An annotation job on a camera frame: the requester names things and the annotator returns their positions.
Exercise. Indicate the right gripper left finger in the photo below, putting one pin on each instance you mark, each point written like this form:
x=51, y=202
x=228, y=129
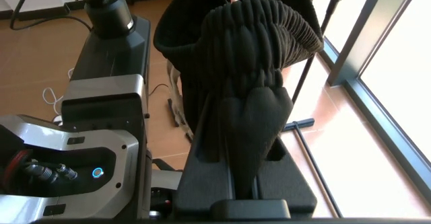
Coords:
x=198, y=183

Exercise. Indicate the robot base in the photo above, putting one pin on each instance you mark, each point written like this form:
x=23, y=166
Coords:
x=50, y=140

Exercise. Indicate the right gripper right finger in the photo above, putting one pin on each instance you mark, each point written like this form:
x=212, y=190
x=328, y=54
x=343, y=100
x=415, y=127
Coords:
x=286, y=183

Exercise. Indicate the black clothes rack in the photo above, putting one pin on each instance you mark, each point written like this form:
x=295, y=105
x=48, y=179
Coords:
x=299, y=123

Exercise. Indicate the black garment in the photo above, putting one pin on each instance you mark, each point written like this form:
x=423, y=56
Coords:
x=249, y=49

